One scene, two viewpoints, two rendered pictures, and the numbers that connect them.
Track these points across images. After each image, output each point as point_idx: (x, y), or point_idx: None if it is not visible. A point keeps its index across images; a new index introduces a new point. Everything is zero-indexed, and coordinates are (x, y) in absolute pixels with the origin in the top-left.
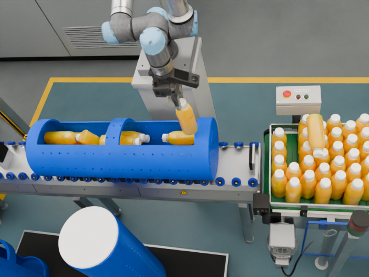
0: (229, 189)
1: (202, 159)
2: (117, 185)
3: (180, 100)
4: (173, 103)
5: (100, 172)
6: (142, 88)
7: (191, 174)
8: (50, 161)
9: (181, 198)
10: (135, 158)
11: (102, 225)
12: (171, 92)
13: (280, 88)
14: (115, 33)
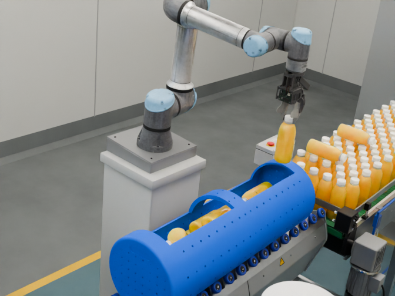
0: (310, 232)
1: (308, 182)
2: (231, 289)
3: (287, 115)
4: (296, 111)
5: (241, 249)
6: (157, 188)
7: (305, 206)
8: (195, 259)
9: (280, 273)
10: (267, 207)
11: (299, 291)
12: (301, 94)
13: (260, 144)
14: (266, 40)
